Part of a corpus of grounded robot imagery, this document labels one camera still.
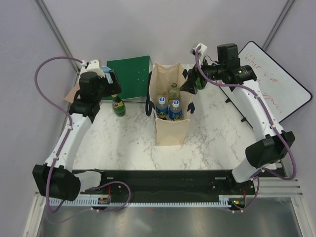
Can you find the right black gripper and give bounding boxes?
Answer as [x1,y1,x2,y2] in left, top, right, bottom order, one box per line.
[179,54,225,95]

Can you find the green Perrier glass bottle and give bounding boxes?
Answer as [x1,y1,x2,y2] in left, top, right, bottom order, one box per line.
[196,78,208,90]

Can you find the blue-capped water bottle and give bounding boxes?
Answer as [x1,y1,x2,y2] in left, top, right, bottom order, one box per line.
[168,100,183,121]
[156,96,168,120]

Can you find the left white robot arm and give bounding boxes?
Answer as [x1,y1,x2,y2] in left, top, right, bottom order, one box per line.
[32,70,122,201]

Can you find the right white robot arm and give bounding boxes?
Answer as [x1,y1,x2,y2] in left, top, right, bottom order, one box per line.
[180,43,297,195]

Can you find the beige canvas tote bag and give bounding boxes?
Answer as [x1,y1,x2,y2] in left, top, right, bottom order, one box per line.
[145,63,195,146]

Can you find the clear green-capped bottle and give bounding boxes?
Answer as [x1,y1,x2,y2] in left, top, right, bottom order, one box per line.
[168,83,180,103]

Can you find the light blue headphones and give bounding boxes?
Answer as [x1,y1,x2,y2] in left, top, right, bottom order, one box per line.
[102,66,113,84]

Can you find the pink brown notebook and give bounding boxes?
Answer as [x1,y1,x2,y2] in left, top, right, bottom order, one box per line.
[64,87,79,103]

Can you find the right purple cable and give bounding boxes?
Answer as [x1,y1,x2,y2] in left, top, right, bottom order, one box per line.
[195,48,297,180]

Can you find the purple cable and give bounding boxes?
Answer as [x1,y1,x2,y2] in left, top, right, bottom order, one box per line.
[195,48,297,180]
[35,56,84,213]

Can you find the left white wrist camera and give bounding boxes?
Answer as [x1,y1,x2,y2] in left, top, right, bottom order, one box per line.
[79,59,104,77]

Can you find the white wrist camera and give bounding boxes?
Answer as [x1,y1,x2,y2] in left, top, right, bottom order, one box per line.
[79,59,104,77]
[190,43,208,61]

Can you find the green ring binder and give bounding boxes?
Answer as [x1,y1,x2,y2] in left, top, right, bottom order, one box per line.
[106,56,152,103]

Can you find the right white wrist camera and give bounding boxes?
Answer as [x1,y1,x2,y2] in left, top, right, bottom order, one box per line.
[190,43,208,61]

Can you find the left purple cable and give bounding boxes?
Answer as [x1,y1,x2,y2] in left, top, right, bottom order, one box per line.
[35,56,84,213]

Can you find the white whiteboard black frame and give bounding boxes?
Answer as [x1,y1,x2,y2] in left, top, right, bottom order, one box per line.
[219,40,313,124]

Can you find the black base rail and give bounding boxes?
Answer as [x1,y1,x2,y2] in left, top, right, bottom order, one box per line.
[86,170,256,203]

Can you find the white cable duct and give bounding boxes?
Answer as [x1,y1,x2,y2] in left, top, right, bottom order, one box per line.
[63,196,233,208]

